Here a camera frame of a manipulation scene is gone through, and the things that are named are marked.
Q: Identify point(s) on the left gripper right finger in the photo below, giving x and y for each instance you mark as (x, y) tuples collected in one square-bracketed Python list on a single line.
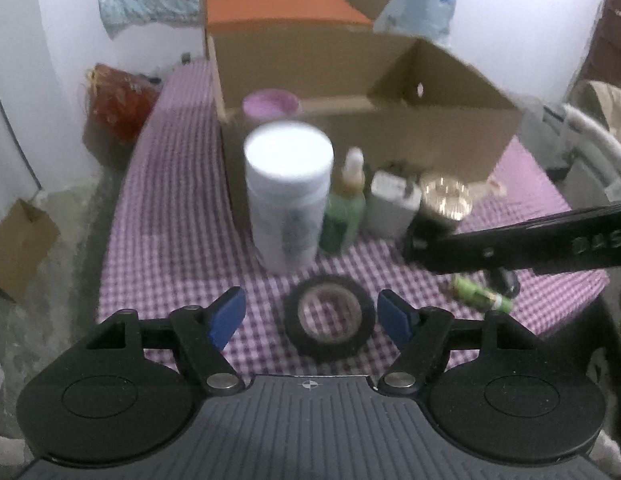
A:
[(421, 335)]

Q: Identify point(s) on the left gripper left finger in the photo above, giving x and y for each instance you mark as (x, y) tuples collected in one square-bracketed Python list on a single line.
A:
[(202, 334)]

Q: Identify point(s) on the green glue stick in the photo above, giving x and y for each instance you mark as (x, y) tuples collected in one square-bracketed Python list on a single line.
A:
[(480, 297)]

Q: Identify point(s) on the black tape roll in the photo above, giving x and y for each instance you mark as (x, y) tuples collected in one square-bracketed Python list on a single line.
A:
[(323, 349)]

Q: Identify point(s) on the white power adapter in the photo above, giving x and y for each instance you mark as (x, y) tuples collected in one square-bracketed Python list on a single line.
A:
[(392, 204)]

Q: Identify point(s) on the green dropper bottle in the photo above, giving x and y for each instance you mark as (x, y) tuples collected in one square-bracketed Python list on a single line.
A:
[(346, 205)]

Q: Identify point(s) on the gold lid cosmetic jar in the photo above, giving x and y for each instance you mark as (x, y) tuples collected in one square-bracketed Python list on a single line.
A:
[(445, 202)]

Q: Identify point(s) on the white pill bottle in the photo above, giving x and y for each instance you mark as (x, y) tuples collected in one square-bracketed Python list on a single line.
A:
[(288, 168)]

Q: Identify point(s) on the pink plastic lid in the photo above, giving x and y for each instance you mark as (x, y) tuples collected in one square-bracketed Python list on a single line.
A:
[(270, 104)]

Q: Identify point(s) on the purple checkered tablecloth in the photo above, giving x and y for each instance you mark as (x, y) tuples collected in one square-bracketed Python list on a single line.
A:
[(173, 243)]

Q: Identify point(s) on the beige woven cushion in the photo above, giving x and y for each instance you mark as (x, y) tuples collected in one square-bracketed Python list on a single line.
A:
[(600, 101)]

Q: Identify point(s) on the small cardboard box on floor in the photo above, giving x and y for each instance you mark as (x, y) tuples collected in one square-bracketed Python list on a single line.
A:
[(27, 234)]

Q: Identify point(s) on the open brown cardboard box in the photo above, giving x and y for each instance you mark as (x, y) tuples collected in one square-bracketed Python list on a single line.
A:
[(397, 98)]

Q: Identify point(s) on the red gift bag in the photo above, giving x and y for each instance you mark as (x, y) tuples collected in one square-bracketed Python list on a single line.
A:
[(121, 102)]

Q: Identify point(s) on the orange Philips box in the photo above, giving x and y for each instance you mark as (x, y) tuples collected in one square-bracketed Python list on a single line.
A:
[(237, 15)]

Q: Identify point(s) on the white chair frame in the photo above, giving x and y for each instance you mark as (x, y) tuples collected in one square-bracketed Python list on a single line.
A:
[(591, 176)]

